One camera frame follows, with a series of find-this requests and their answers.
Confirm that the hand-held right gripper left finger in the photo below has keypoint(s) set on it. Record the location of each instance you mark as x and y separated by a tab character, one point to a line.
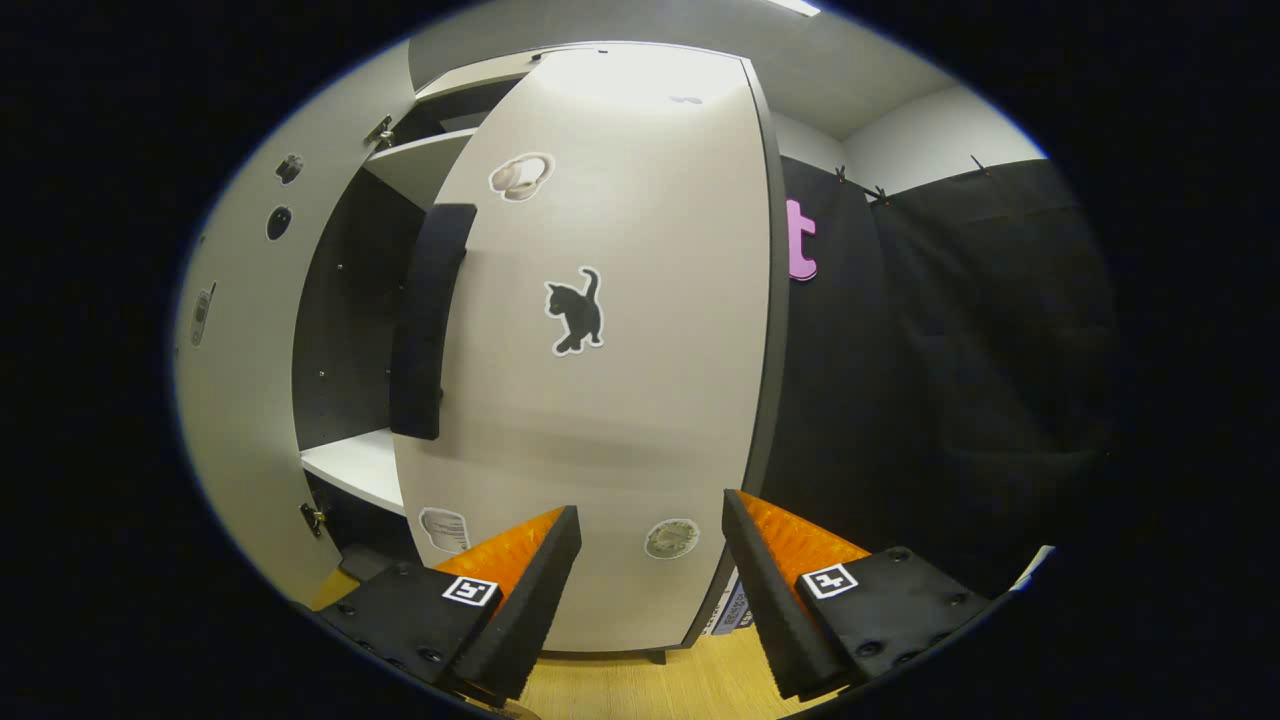
540	600

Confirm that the ceiling light panel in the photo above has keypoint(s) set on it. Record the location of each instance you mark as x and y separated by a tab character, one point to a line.
795	6

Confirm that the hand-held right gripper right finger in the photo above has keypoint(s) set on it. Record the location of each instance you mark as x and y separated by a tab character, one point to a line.
770	590

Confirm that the white cabinet with dark interior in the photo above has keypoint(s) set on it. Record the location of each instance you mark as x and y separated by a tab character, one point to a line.
340	330

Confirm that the black backdrop cloth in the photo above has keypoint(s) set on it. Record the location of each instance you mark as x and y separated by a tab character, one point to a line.
950	380

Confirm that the white printed card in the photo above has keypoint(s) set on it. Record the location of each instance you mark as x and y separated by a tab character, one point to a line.
728	605

